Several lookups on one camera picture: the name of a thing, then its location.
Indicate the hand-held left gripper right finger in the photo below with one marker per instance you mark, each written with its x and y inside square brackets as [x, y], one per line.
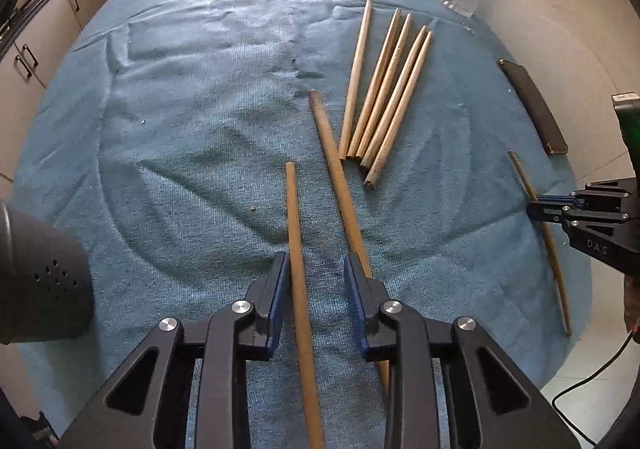
[352, 299]

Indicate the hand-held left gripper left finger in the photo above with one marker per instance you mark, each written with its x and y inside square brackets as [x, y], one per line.
[277, 299]

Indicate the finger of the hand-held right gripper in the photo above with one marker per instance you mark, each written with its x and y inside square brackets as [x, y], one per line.
[555, 200]
[547, 214]

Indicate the thin dark wooden chopstick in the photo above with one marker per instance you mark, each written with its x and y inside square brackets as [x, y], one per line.
[555, 269]

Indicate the dark brown wooden chopstick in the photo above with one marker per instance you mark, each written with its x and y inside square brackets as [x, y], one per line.
[335, 169]

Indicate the light wooden chopstick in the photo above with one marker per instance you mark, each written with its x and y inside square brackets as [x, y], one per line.
[375, 84]
[398, 116]
[387, 79]
[356, 79]
[399, 89]

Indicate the dark grey chopstick holder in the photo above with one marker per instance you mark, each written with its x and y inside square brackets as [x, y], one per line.
[45, 289]

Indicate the black smartphone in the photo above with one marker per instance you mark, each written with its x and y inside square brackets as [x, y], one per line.
[532, 104]

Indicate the blue towel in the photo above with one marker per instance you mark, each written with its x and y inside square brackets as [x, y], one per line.
[200, 129]

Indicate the small metal pin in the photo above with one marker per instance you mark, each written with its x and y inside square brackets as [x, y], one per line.
[467, 28]

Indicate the beige lower kitchen cabinets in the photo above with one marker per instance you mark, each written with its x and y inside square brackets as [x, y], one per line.
[45, 29]

